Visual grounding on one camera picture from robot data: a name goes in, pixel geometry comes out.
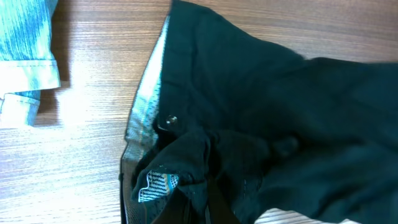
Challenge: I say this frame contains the black shorts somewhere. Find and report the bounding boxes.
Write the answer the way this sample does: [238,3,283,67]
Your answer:
[120,1,397,223]

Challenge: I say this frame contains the folded light blue denim garment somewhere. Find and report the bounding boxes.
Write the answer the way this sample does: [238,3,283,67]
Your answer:
[1,0,60,128]

